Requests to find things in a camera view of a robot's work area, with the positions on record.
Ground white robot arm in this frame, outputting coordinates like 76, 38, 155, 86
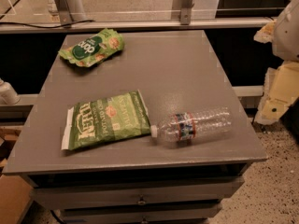
254, 0, 299, 125

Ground clear plastic water bottle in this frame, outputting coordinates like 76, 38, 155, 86
150, 107, 233, 143

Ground green Kettle chips bag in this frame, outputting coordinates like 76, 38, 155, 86
61, 91, 150, 150

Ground grey drawer cabinet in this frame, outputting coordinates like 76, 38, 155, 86
4, 31, 266, 224

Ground green snack bag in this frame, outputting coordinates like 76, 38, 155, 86
58, 28, 124, 67

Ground lower grey drawer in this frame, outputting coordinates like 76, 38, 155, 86
62, 203, 221, 224

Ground grey drawer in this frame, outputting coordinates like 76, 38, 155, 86
31, 176, 244, 209
62, 203, 221, 224

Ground upper grey drawer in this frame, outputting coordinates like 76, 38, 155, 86
31, 176, 244, 209

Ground white pipe fitting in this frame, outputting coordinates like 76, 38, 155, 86
0, 78, 20, 105

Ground cardboard box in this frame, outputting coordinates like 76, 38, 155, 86
0, 128, 32, 224

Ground right metal bracket post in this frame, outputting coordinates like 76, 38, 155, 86
171, 0, 194, 25

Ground metal bracket post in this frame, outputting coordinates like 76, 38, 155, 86
54, 0, 72, 25
171, 0, 194, 25

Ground horizontal metal rail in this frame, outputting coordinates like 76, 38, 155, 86
0, 17, 275, 34

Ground left metal bracket post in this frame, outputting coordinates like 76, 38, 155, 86
54, 0, 72, 25

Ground black cable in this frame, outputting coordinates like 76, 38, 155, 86
0, 19, 95, 29

